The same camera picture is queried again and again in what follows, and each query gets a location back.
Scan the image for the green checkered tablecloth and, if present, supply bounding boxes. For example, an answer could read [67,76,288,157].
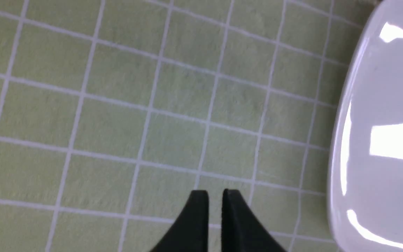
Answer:
[0,0,375,252]

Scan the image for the white square plate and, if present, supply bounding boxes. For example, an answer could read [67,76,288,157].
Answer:
[327,0,403,252]

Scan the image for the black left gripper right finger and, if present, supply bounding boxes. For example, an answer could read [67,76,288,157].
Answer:
[222,189,285,252]

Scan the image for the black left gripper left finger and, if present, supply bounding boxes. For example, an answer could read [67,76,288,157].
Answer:
[151,190,209,252]

